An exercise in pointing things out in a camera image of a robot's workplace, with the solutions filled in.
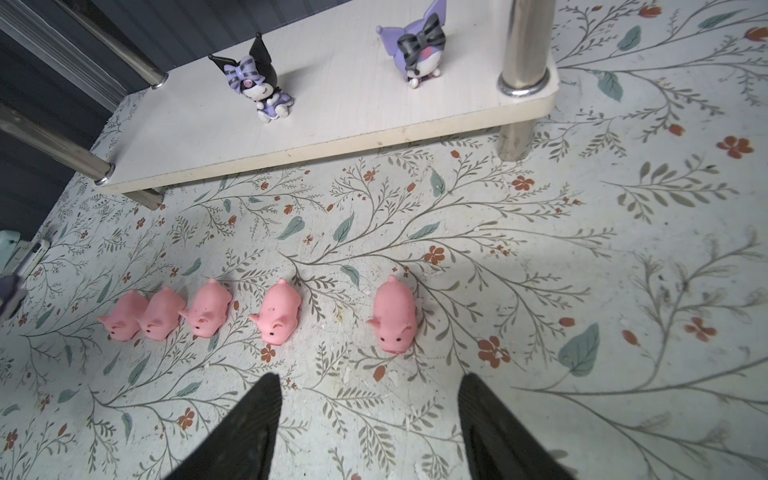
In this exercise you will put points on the pink pig toy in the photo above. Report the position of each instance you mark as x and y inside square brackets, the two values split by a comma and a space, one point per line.
[209, 309]
[122, 324]
[278, 316]
[161, 316]
[394, 316]

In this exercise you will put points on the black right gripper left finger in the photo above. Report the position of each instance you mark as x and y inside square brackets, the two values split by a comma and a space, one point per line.
[242, 445]

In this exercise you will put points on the white two-tier shelf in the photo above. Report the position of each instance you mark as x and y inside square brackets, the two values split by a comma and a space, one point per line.
[497, 72]

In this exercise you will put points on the purple black-bow figure toy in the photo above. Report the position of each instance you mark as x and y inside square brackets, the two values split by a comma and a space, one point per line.
[417, 49]

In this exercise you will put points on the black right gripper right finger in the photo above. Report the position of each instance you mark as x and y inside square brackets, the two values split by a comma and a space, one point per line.
[497, 444]

